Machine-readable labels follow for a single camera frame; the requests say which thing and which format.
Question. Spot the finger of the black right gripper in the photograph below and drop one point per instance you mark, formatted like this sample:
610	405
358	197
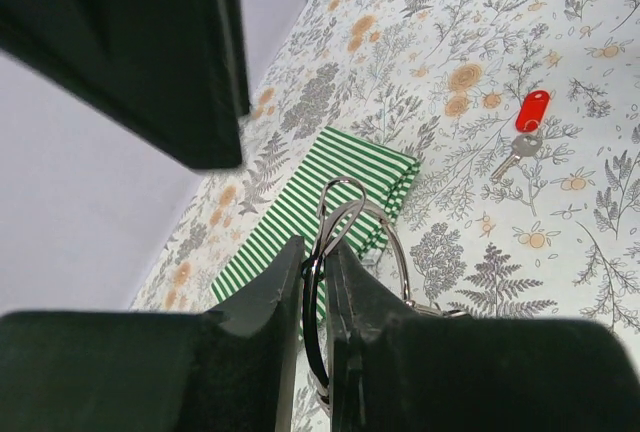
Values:
171	71

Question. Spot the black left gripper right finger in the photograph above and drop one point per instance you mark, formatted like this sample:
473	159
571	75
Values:
394	369

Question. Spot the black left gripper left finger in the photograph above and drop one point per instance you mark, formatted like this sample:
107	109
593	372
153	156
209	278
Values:
231	368

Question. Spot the green white striped cloth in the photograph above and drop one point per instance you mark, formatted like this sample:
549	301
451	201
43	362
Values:
339	168

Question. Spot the floral tablecloth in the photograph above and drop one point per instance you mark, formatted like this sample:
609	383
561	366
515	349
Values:
444	80

